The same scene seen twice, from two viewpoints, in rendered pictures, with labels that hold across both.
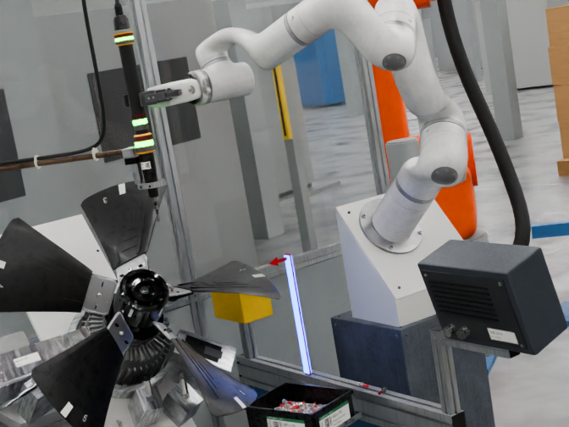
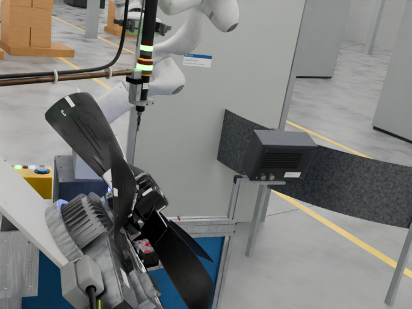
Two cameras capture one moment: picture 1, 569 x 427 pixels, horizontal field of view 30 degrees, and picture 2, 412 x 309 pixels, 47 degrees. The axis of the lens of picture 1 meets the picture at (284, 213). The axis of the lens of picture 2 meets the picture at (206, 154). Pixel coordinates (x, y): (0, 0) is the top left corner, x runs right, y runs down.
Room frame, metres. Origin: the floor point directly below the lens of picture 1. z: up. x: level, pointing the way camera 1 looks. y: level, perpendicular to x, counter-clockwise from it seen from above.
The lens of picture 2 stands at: (2.04, 1.53, 1.80)
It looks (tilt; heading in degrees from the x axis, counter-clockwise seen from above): 20 degrees down; 282
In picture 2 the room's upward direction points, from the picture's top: 9 degrees clockwise
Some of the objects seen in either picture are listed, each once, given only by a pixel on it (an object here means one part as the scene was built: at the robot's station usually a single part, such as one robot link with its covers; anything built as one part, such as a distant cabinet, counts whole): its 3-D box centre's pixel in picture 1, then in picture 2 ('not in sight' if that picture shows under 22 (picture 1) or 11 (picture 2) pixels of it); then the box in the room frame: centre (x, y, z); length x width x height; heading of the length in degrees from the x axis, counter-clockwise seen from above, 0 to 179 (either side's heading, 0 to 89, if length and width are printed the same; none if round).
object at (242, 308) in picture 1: (241, 302); (28, 184); (2.96, 0.16, 1.02); 0.16 x 0.10 x 0.11; 34
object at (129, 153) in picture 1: (145, 167); (140, 86); (2.52, 0.31, 1.50); 0.09 x 0.07 x 0.10; 69
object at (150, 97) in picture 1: (155, 97); (165, 29); (2.48, 0.25, 1.65); 0.07 x 0.03 x 0.03; 124
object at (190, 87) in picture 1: (175, 91); (140, 22); (2.57, 0.21, 1.65); 0.11 x 0.10 x 0.07; 124
